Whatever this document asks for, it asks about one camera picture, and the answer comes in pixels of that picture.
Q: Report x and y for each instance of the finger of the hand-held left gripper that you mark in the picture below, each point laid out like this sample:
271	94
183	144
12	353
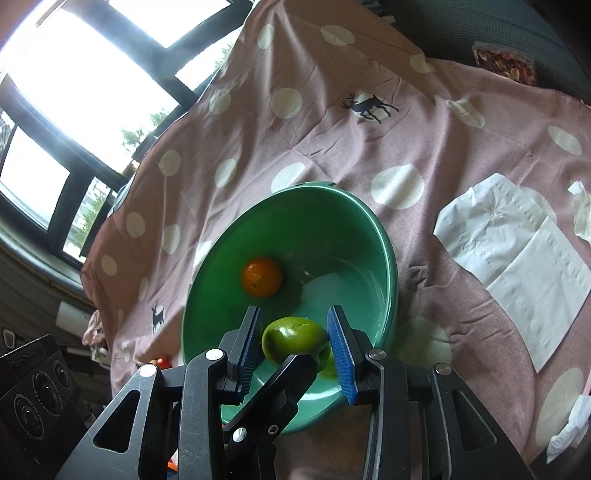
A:
286	392

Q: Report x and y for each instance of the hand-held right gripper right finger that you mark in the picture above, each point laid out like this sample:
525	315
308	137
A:
340	355

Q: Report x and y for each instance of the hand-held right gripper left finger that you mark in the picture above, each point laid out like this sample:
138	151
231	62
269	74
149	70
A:
249	350

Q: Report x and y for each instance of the large yellow-green fruit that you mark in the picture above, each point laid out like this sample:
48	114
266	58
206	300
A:
291	334

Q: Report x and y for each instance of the red tomato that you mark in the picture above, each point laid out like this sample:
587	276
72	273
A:
162	362

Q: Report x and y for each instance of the green plastic bowl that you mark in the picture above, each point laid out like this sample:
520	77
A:
323	240

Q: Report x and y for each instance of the pink floral cloth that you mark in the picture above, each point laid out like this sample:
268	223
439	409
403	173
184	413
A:
94	325

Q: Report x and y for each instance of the large flat white tissue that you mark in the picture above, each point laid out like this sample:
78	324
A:
508	258

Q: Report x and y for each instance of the pink polka-dot deer blanket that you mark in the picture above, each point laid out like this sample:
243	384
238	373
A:
323	138

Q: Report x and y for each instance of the crumpled white tissue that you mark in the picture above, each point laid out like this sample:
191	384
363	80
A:
582	212
570	429

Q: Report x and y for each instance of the black framed window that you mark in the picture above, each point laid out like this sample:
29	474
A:
46	129

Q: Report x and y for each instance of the clear box of nuts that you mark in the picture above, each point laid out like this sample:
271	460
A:
505	62

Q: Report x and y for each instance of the dark grey sofa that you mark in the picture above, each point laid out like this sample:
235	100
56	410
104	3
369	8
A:
485	23

